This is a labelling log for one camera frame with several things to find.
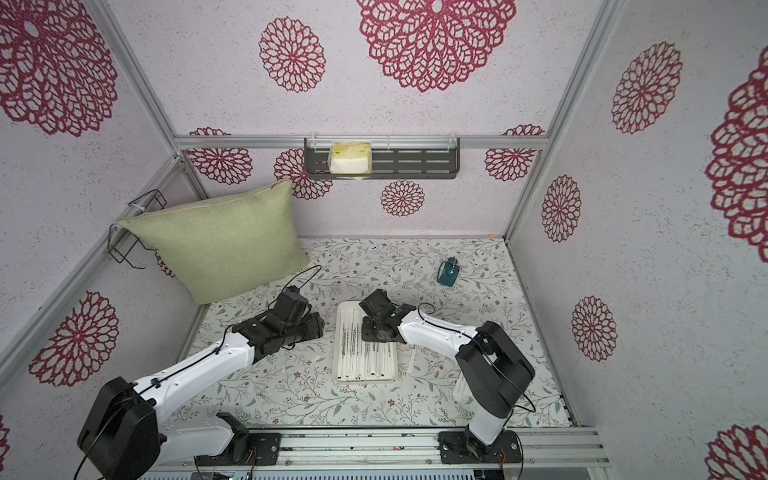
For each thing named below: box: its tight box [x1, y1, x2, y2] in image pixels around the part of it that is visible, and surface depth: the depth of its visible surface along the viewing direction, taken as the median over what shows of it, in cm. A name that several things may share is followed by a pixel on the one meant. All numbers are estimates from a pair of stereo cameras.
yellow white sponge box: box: [328, 141, 372, 180], surface depth 92 cm
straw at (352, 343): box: [349, 309, 357, 379], surface depth 92 cm
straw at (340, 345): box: [337, 310, 345, 381], surface depth 92 cm
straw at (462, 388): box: [453, 375, 475, 404], surface depth 85 cm
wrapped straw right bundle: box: [387, 341, 397, 379], surface depth 89 cm
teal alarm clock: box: [437, 256, 460, 287], surface depth 105 cm
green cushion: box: [118, 179, 311, 305], surface depth 83 cm
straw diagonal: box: [379, 342, 386, 377], surface depth 89 cm
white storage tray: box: [333, 300, 398, 383], surface depth 89 cm
